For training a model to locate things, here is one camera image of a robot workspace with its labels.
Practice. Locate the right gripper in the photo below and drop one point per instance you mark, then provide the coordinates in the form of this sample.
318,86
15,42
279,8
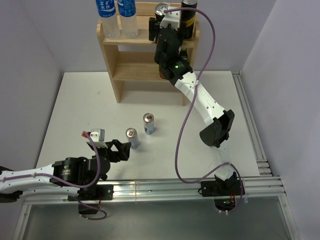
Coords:
154,28

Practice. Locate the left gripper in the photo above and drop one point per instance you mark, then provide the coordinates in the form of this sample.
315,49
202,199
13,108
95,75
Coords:
122,154

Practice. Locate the black can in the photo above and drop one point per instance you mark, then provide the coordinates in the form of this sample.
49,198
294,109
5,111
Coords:
160,9
188,17

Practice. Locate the silver can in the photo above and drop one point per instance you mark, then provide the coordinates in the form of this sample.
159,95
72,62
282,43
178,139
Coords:
149,123
132,137

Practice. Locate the water bottle blue label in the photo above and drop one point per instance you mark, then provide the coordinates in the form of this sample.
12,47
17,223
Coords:
128,18
107,12

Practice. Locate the black can front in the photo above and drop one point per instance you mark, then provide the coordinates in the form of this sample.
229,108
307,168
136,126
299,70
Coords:
188,17

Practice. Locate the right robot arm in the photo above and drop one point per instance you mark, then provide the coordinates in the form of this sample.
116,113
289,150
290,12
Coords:
168,36

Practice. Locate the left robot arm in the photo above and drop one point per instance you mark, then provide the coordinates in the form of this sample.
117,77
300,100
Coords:
73,176

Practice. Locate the wooden two-tier shelf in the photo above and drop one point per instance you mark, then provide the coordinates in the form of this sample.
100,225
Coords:
131,59

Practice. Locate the green glass bottle right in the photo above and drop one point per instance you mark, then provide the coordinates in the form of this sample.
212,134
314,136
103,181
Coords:
184,54

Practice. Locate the green glass bottle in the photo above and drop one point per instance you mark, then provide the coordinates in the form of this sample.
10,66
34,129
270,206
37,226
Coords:
161,73
184,54

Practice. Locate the green glass bottle left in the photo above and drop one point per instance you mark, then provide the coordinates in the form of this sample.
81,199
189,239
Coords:
161,73

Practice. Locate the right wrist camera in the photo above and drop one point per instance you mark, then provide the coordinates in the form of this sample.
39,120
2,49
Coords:
170,19

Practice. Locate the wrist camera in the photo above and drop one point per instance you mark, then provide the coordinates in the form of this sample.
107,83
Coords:
97,136
170,19

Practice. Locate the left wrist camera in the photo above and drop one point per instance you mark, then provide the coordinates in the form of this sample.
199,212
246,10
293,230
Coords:
97,136

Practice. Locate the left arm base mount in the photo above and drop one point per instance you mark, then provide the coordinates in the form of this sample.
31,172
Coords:
102,193

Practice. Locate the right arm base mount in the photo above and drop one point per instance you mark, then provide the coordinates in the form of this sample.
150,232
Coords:
226,199

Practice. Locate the aluminium side rail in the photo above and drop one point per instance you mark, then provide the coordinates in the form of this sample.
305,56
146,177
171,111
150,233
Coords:
260,156

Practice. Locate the aluminium front rail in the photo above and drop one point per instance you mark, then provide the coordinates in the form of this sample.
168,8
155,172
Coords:
175,190

